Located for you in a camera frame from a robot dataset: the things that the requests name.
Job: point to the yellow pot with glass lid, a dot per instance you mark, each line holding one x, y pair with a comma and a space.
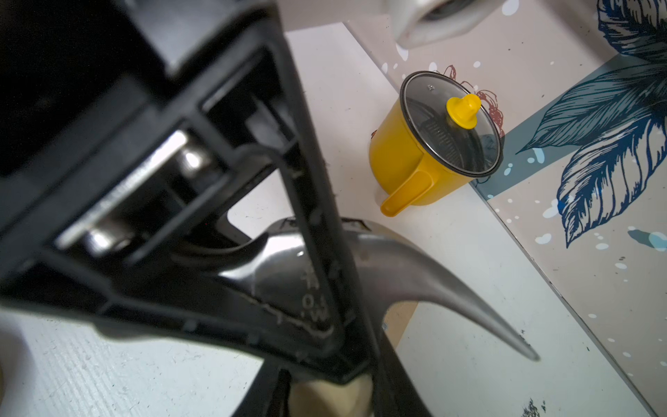
436, 138

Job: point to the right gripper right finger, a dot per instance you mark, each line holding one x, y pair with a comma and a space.
393, 392

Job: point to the wooden handled claw hammer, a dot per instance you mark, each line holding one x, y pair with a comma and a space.
385, 271

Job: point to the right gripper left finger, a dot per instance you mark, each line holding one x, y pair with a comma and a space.
160, 173

